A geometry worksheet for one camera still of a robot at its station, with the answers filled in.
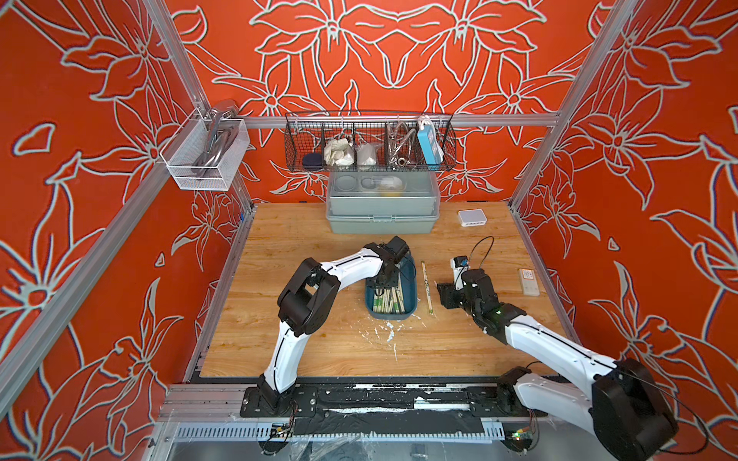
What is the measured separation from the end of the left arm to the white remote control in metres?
0.46

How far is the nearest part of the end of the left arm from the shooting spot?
72 cm

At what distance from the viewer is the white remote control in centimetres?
94
